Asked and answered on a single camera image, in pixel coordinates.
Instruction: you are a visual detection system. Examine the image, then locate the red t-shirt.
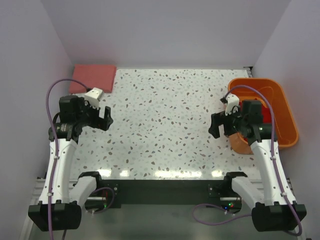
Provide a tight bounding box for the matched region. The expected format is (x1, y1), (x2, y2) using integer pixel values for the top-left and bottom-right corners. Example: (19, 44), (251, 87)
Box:
(240, 99), (272, 124)

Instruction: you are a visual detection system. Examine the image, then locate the orange plastic basket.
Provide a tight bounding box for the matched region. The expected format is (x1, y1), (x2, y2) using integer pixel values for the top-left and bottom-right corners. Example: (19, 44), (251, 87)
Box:
(228, 78), (299, 155)

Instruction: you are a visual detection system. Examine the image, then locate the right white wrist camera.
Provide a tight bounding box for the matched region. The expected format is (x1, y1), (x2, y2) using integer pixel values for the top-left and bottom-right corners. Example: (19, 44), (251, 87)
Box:
(220, 93), (240, 116)

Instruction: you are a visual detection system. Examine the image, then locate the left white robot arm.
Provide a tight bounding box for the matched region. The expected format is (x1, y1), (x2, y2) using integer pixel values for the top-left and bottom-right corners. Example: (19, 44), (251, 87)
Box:
(28, 90), (113, 232)

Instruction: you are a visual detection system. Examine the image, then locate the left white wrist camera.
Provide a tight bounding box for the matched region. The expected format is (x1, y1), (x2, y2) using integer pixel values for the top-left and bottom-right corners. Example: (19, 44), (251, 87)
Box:
(84, 87), (104, 110)

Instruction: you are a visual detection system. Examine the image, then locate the folded pink t-shirt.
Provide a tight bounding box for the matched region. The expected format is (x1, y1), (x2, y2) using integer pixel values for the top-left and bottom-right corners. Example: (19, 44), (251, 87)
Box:
(72, 64), (117, 93)

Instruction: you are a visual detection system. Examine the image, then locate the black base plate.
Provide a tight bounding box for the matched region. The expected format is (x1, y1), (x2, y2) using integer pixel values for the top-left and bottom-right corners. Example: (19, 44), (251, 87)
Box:
(84, 179), (242, 213)

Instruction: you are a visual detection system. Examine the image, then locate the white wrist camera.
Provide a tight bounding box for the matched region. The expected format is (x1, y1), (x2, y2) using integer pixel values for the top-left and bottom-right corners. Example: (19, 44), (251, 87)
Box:
(220, 93), (240, 116)
(84, 87), (104, 110)

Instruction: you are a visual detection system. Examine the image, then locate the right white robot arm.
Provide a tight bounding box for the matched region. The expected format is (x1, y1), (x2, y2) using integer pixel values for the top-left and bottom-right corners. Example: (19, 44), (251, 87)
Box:
(208, 94), (307, 235)

